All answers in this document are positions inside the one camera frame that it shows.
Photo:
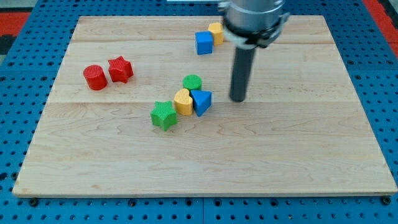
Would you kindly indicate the yellow heart block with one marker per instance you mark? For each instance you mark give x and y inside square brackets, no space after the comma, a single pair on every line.
[183,102]

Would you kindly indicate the green star block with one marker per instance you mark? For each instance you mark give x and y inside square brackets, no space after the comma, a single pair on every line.
[163,115]

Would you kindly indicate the yellow hexagon block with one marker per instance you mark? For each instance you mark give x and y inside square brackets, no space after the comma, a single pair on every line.
[216,30]

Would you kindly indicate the green circle block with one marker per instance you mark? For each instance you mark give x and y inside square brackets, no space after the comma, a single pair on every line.
[192,82]

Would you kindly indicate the blue cube block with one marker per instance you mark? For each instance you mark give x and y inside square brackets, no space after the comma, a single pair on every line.
[204,42]

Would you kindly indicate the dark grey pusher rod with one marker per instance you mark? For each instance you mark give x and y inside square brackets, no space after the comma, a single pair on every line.
[242,65]

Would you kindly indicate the light wooden board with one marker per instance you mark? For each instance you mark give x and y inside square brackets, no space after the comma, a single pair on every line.
[300,132]

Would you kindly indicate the red star block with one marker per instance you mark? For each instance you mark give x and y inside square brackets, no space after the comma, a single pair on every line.
[120,70]

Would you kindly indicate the red cylinder block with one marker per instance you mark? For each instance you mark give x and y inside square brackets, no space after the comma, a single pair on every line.
[95,77]

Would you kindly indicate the blue triangle block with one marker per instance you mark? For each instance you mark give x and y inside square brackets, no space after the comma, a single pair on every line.
[201,101]

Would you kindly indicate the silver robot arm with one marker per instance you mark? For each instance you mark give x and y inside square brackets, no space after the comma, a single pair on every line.
[249,24]

